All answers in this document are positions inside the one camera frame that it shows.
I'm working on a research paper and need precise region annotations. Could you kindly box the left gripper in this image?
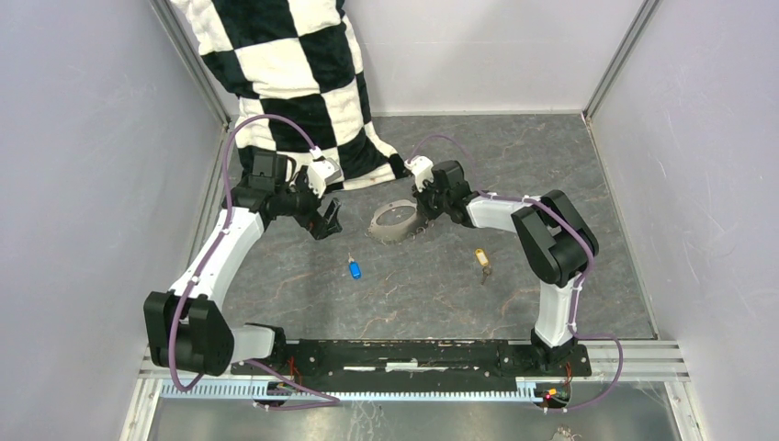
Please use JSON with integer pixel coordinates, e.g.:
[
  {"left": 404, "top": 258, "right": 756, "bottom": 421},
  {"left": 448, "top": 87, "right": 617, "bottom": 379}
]
[{"left": 276, "top": 166, "right": 342, "bottom": 240}]

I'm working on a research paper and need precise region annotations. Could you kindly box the metal key organizer plate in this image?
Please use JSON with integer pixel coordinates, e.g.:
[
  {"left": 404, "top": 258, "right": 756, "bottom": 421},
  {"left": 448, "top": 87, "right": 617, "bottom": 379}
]
[{"left": 367, "top": 199, "right": 430, "bottom": 244}]

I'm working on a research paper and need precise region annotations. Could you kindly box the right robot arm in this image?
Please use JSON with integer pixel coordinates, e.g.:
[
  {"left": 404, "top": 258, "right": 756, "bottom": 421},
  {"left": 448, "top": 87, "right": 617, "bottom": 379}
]
[{"left": 405, "top": 156, "right": 599, "bottom": 375}]

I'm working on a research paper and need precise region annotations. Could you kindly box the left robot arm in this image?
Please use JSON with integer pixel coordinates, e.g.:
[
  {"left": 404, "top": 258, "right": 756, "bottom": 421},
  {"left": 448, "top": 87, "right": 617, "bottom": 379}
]
[{"left": 143, "top": 152, "right": 343, "bottom": 377}]

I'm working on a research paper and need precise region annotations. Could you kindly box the yellow tagged key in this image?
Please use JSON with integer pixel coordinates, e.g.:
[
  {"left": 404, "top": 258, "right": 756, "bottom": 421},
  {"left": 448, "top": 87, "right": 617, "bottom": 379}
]
[{"left": 475, "top": 249, "right": 492, "bottom": 285}]

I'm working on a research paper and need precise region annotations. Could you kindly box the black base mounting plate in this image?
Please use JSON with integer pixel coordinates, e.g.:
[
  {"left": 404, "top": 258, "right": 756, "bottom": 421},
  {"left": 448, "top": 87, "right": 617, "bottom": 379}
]
[{"left": 264, "top": 339, "right": 593, "bottom": 392}]

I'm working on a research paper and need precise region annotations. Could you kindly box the black white checkered blanket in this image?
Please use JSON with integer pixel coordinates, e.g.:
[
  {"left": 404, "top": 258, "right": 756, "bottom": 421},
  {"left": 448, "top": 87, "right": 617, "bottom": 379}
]
[{"left": 173, "top": 1, "right": 409, "bottom": 191}]

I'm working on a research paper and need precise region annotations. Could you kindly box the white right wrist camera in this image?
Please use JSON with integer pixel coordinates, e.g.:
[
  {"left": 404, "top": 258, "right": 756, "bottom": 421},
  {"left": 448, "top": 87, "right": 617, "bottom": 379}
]
[{"left": 404, "top": 155, "right": 434, "bottom": 193}]

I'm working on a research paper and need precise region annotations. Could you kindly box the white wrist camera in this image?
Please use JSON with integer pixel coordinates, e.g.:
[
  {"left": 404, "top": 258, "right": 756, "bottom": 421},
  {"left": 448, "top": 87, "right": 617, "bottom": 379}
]
[
  {"left": 404, "top": 155, "right": 434, "bottom": 193},
  {"left": 307, "top": 147, "right": 343, "bottom": 198}
]

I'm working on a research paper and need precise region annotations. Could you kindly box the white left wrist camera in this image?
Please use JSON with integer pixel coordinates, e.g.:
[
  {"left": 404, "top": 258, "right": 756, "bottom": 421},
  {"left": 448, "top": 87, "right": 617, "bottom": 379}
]
[{"left": 307, "top": 147, "right": 343, "bottom": 198}]

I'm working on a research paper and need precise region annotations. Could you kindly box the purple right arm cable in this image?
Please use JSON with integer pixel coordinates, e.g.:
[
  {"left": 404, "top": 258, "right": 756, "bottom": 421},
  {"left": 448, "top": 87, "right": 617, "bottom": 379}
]
[{"left": 404, "top": 134, "right": 625, "bottom": 415}]

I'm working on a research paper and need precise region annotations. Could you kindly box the white slotted cable duct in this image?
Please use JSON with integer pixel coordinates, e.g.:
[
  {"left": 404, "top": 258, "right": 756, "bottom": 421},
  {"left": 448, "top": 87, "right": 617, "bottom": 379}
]
[{"left": 159, "top": 379, "right": 540, "bottom": 403}]

